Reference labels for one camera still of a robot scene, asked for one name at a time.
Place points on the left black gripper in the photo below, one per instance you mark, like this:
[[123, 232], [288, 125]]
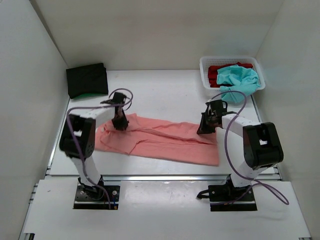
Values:
[[118, 125]]

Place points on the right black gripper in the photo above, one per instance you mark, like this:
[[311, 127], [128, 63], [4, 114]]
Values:
[[203, 129]]

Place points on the pink t shirt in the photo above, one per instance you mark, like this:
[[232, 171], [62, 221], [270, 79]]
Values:
[[159, 139]]

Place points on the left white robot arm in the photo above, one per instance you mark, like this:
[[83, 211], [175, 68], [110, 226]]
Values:
[[78, 137]]

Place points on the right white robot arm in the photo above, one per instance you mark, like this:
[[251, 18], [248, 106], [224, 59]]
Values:
[[261, 150]]

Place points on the red t shirt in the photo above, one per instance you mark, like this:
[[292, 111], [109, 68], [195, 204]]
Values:
[[213, 73]]

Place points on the teal t shirt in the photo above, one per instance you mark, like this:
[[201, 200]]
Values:
[[234, 79]]

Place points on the folded black t shirt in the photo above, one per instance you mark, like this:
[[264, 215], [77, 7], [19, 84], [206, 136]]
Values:
[[88, 79]]

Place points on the white plastic basket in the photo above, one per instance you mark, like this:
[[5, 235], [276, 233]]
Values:
[[206, 61]]

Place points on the aluminium table rail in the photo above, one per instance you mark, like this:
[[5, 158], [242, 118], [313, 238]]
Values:
[[164, 178]]

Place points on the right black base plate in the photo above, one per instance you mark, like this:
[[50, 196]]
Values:
[[240, 201]]

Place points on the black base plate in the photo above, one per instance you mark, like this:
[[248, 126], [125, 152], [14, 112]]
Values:
[[86, 199], [240, 201]]

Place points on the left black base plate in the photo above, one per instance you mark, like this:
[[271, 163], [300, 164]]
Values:
[[86, 199]]

